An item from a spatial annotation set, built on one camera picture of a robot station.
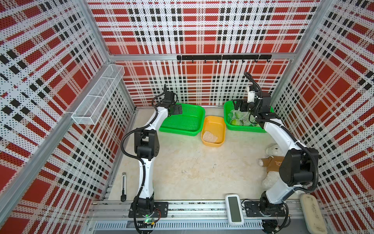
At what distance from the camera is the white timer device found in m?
0.69

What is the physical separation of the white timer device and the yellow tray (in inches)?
12.8

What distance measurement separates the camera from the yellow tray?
0.98 m
